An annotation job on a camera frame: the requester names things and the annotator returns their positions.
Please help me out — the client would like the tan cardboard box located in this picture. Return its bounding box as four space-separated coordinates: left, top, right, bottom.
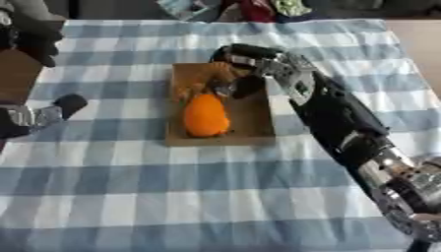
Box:
163 61 278 148

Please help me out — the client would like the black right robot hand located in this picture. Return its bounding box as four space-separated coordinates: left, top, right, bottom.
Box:
208 42 288 100

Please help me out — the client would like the red bag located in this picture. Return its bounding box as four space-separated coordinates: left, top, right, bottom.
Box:
237 0 280 23

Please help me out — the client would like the green and white bag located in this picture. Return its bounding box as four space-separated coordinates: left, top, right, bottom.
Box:
270 0 316 18

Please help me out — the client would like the orange-brown soft toy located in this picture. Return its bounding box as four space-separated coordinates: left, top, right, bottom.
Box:
173 61 240 100

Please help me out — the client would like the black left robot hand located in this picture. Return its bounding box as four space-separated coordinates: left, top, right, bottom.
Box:
0 93 90 141

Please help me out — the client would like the pale blue bag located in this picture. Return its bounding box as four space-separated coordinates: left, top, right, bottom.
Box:
153 0 222 22

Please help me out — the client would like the orange oval toy fruit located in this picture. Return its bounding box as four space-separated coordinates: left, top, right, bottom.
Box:
182 93 233 139

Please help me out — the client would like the person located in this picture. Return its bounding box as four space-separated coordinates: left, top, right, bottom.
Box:
0 0 69 68

